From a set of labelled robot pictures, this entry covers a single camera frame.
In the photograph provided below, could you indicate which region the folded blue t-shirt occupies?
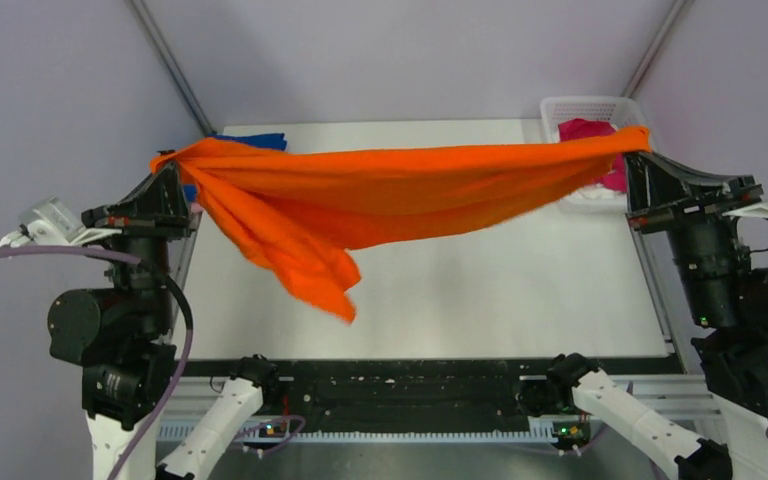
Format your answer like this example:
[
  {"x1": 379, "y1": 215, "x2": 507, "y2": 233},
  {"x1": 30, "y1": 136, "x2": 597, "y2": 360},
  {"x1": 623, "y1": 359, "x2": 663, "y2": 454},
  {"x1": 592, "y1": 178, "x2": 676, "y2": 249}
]
[{"x1": 182, "y1": 132, "x2": 288, "y2": 203}]

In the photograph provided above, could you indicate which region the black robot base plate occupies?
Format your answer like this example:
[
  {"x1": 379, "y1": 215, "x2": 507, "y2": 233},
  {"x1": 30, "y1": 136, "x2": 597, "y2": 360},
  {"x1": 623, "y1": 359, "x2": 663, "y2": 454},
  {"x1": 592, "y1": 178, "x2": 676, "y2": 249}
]
[{"x1": 178, "y1": 357, "x2": 683, "y2": 435}]

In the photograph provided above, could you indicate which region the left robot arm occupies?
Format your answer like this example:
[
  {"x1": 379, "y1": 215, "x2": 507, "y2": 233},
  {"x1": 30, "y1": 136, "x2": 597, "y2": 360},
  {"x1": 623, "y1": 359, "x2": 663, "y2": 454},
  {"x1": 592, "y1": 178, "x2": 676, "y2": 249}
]
[{"x1": 47, "y1": 164, "x2": 281, "y2": 479}]

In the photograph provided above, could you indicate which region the orange t-shirt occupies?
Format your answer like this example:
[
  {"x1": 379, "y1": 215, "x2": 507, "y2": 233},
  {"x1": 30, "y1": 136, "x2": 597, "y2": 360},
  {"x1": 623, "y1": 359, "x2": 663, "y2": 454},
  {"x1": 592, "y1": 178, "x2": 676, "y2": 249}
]
[{"x1": 149, "y1": 126, "x2": 652, "y2": 322}]

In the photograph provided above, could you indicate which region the white plastic laundry basket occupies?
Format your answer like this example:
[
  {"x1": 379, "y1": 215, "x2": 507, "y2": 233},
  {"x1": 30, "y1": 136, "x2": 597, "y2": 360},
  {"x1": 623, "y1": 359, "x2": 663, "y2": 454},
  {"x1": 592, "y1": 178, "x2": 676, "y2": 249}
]
[{"x1": 540, "y1": 96, "x2": 649, "y2": 214}]

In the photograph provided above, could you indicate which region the aluminium frame rail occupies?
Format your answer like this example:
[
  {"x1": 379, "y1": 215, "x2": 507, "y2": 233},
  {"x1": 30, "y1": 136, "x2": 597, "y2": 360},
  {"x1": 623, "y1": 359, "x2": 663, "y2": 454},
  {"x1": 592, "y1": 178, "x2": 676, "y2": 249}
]
[{"x1": 118, "y1": 374, "x2": 723, "y2": 445}]

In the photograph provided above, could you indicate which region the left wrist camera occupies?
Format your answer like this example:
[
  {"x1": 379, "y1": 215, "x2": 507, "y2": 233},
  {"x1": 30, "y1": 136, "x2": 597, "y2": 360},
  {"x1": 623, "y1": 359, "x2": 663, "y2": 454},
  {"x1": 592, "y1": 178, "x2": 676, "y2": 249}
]
[{"x1": 0, "y1": 197, "x2": 122, "y2": 248}]

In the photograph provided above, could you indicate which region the pink crumpled t-shirt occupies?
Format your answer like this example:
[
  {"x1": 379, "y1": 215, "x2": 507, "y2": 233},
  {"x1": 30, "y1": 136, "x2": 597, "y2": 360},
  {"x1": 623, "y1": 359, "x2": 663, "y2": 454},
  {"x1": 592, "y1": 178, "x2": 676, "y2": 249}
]
[{"x1": 558, "y1": 118, "x2": 627, "y2": 194}]

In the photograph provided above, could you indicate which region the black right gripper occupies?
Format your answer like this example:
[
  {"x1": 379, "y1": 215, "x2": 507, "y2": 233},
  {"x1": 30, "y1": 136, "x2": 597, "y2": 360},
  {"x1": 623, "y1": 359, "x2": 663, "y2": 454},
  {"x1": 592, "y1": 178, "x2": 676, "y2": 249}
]
[{"x1": 619, "y1": 139, "x2": 760, "y2": 324}]

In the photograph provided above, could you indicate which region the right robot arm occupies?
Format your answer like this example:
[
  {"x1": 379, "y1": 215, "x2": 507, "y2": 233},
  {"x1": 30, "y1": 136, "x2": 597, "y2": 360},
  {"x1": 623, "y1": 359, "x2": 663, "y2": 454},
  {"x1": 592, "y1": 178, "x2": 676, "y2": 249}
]
[{"x1": 518, "y1": 152, "x2": 768, "y2": 479}]

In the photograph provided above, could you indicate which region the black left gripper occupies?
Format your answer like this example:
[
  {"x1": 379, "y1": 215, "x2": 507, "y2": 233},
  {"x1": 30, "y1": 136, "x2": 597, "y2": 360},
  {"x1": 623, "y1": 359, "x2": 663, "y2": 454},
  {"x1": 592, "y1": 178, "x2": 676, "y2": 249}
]
[{"x1": 83, "y1": 156, "x2": 199, "y2": 330}]

